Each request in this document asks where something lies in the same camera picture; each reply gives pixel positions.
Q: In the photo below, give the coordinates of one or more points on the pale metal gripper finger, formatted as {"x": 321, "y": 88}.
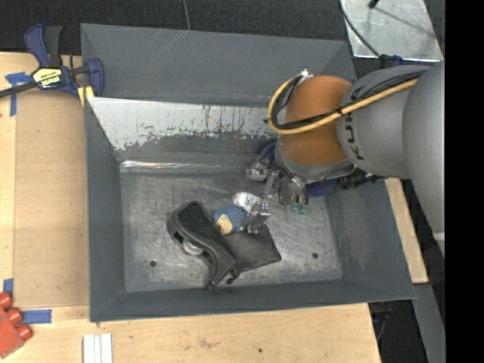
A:
{"x": 245, "y": 199}
{"x": 259, "y": 218}

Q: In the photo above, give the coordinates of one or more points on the blue knitted toy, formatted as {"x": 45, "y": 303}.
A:
{"x": 230, "y": 219}

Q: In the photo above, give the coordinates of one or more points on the black flat cloth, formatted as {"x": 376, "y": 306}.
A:
{"x": 253, "y": 252}

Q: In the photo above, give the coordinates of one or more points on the black curved plastic thing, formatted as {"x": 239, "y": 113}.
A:
{"x": 200, "y": 233}

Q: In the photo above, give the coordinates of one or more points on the grey metal bin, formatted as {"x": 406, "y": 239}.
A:
{"x": 159, "y": 218}

